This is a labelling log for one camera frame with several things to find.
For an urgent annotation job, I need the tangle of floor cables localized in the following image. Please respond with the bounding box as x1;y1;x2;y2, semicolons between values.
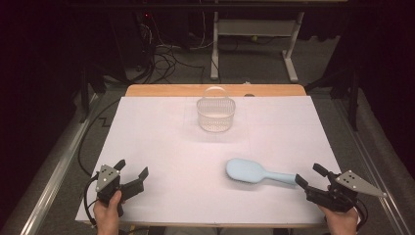
140;13;211;84

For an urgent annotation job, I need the hand-held gripper cable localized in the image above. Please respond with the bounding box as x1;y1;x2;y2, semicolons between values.
83;173;101;228
352;198;370;233

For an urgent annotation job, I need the left hand-held gripper cable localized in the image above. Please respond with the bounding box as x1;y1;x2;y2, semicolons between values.
83;173;101;228

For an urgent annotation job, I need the white board sheet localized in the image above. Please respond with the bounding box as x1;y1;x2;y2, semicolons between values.
74;95;343;227

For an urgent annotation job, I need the long black floor cable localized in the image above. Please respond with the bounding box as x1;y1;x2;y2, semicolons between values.
76;98;122;178

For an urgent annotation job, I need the right hand-held gripper cable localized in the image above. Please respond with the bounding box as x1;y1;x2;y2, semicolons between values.
352;198;370;233

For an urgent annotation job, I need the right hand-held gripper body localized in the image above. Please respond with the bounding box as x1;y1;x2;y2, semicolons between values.
305;169;389;213

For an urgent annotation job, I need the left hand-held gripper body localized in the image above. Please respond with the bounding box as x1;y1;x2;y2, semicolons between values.
94;164;146;217

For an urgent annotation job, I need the dark metal stand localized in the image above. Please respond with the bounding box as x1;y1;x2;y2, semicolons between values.
78;63;108;124
305;63;360;132

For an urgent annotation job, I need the person's left hand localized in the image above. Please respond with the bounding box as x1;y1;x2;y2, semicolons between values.
93;189;123;235

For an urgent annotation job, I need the light blue hairbrush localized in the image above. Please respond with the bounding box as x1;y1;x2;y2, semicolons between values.
225;158;299;187

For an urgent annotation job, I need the person's right hand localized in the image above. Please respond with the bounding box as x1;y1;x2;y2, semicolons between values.
318;205;359;235

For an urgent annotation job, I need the white metal desk frame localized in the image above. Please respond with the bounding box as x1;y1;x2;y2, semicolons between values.
209;11;306;83

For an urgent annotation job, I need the white plastic basket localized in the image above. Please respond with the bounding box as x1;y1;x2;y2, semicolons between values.
196;85;237;133

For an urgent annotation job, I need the aluminium floor rail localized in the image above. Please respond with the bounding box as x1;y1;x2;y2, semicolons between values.
332;97;413;235
19;93;100;235

